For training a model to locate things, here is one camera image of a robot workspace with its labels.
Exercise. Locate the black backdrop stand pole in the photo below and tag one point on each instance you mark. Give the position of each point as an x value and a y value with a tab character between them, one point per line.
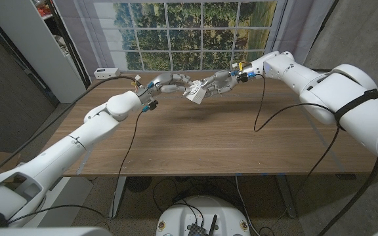
75	55

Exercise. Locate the white cabinet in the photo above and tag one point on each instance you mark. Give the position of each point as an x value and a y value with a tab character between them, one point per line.
41	49

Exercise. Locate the black antenna box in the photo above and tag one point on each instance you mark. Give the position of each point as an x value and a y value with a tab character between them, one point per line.
197	229

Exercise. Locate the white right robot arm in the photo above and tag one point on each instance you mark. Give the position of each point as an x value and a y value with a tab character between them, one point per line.
323	88

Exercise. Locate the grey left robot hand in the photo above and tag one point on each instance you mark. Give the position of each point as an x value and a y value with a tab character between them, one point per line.
162	82

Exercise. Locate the white power strip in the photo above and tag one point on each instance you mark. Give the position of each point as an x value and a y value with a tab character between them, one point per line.
105	72

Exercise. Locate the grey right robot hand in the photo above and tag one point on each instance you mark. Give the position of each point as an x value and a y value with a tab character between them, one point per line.
223	82

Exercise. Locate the printed window backdrop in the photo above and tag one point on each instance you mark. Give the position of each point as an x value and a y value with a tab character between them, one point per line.
185	36

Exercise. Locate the black round floor object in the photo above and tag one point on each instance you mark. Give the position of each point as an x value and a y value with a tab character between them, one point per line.
138	184

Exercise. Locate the white kitchen timer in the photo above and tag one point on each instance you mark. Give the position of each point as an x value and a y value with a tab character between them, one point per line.
195	95

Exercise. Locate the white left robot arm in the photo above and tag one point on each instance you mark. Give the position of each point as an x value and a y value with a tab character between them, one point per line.
61	154

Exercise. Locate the grey table leg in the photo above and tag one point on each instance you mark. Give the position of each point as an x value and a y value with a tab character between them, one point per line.
119	196
285	196

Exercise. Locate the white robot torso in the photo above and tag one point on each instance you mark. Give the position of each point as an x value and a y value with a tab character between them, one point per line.
182	216

